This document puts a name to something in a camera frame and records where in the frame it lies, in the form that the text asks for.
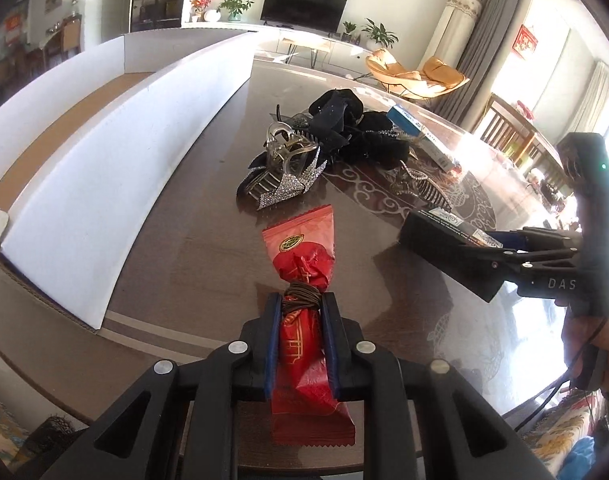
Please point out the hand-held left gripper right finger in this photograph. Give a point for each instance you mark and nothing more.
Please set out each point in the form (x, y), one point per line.
(330, 345)

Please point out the grey curtain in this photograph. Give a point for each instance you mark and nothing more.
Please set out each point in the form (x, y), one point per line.
(489, 40)

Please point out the blue box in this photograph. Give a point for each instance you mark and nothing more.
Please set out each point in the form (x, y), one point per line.
(419, 132)

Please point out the orange lounge chair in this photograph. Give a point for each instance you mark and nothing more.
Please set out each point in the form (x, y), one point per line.
(409, 77)

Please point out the green potted plant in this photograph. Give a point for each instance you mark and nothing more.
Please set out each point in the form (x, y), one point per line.
(237, 6)

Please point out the black velvet pouch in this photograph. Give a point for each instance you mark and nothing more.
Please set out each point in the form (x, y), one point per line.
(379, 145)

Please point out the red flower bouquet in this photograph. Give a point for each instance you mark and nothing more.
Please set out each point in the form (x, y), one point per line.
(202, 2)

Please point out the red snack packet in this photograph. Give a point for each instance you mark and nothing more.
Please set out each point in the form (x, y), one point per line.
(299, 245)

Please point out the blue cloth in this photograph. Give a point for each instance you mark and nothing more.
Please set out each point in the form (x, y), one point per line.
(579, 460)

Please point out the red wall decoration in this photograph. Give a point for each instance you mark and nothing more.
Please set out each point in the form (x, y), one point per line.
(526, 41)

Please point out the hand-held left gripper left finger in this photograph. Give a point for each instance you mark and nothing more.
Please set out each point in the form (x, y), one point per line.
(271, 345)

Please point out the dark box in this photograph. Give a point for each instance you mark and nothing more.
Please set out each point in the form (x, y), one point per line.
(444, 255)

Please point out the white curtain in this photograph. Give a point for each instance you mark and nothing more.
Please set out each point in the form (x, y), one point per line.
(594, 97)

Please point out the wooden dining chair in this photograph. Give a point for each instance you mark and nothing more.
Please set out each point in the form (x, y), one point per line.
(542, 160)
(64, 37)
(502, 125)

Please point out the floral cloth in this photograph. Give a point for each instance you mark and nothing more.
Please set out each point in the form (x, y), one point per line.
(2, 430)
(564, 427)

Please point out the white television cabinet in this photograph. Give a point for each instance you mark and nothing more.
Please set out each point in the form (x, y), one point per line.
(294, 42)

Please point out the clear claw hair clip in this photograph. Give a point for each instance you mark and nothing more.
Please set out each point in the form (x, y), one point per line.
(287, 147)

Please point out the white standing air conditioner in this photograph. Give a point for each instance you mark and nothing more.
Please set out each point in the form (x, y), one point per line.
(457, 25)

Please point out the wooden side table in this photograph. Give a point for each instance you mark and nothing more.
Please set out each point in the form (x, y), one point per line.
(304, 45)

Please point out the small potted plant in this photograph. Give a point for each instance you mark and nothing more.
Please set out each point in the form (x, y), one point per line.
(348, 30)

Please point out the rhinestone hair clip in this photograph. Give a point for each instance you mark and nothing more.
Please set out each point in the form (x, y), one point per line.
(284, 187)

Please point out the white cardboard box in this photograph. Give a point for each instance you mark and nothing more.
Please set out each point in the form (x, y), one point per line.
(84, 170)

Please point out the brown patterned desktop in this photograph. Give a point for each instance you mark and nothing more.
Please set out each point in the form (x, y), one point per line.
(209, 170)

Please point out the black television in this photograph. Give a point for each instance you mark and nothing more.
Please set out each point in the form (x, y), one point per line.
(304, 5)

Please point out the white round vase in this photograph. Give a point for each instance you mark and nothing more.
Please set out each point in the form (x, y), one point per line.
(212, 16)

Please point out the large leafy potted plant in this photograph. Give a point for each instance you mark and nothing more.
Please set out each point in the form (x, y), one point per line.
(379, 32)

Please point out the metal hair clip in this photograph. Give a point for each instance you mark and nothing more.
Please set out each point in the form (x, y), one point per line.
(419, 185)

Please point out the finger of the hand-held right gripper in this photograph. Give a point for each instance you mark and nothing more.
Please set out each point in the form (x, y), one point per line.
(534, 236)
(514, 262)

